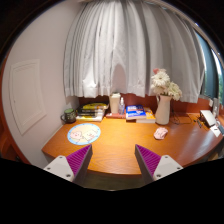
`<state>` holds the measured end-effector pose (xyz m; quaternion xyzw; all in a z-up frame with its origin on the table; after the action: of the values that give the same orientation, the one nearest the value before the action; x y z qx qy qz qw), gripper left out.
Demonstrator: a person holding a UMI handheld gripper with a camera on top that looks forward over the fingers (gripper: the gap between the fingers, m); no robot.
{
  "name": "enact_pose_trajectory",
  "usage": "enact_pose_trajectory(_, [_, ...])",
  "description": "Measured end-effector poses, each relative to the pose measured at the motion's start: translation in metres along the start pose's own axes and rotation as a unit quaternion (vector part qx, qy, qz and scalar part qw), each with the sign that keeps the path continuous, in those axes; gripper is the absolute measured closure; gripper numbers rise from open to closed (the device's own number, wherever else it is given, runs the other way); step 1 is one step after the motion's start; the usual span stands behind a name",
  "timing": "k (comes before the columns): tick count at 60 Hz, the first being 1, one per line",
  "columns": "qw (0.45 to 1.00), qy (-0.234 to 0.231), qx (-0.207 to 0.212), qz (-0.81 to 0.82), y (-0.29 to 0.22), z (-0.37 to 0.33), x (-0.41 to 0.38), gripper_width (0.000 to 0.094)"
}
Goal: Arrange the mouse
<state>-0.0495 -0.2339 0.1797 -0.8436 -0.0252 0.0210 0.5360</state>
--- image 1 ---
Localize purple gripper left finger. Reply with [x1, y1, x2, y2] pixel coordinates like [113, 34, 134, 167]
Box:
[44, 145, 93, 185]

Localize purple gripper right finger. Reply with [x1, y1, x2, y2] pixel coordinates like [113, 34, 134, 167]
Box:
[135, 144, 182, 184]

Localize pink computer mouse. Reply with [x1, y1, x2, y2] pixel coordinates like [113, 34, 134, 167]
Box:
[154, 127, 168, 140]

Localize round cartoon mouse pad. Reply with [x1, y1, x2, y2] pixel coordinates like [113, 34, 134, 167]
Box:
[67, 123, 101, 145]

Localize yellow book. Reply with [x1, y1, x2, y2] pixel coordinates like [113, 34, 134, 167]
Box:
[136, 107, 155, 123]

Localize dark green mug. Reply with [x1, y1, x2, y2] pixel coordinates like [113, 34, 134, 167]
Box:
[61, 108, 76, 124]

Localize white ceramic vase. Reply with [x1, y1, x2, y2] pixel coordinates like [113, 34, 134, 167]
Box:
[155, 95, 171, 125]

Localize stack of dark books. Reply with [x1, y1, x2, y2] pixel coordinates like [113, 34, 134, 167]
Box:
[76, 107, 104, 122]

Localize blue book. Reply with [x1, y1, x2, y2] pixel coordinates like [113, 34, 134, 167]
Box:
[126, 105, 146, 120]

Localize red thin book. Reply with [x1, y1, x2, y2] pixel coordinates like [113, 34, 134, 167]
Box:
[106, 113, 126, 119]

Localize clear small spray bottle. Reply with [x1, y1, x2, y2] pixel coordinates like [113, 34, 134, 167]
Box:
[119, 97, 125, 115]

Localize white device on desk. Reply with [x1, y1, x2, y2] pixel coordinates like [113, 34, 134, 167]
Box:
[200, 110, 216, 127]

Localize cream plastic container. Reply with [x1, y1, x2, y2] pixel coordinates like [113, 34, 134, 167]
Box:
[109, 93, 121, 114]

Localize white and pink flowers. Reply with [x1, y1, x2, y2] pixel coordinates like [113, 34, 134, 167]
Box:
[151, 68, 182, 101]

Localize white curtain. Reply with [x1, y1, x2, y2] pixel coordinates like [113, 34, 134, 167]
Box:
[64, 0, 204, 103]

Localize black cable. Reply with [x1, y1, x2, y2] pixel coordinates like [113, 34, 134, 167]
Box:
[170, 99, 201, 126]

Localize window frame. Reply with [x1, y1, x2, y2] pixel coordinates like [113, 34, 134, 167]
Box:
[197, 35, 224, 105]

